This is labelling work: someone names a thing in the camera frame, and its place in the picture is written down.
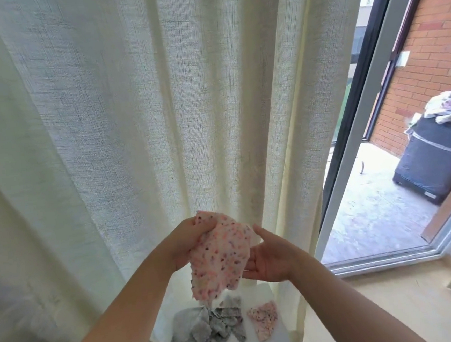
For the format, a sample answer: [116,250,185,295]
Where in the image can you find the person's left hand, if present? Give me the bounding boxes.
[155,211,222,275]

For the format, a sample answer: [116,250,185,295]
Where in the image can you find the person's right hand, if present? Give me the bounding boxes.
[239,221,307,287]

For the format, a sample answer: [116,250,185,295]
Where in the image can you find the pink floral cloth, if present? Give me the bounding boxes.
[246,299,281,342]
[184,207,260,305]

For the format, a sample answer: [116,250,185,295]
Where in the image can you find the pile of grey cloths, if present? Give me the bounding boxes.
[212,292,248,342]
[168,304,218,342]

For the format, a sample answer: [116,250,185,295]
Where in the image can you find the person's right forearm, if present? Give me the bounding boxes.
[286,239,428,342]

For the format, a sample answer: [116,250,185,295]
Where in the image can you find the person's left forearm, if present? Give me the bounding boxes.
[52,250,197,342]

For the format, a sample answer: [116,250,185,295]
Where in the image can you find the white linen curtain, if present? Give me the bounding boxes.
[0,0,396,342]

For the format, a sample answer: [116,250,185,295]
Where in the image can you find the brown wooden board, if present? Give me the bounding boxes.
[416,163,451,244]

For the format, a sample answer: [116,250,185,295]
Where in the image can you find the dark blue tarpaulin cover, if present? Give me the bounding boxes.
[389,116,451,207]

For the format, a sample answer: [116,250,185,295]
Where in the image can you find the white patterned cloth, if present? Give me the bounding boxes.
[402,90,451,136]

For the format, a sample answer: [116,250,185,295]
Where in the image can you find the white sliding door frame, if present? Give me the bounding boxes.
[296,0,451,278]

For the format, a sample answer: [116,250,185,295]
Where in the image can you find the dark balcony window frame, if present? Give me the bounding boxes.
[321,0,447,147]

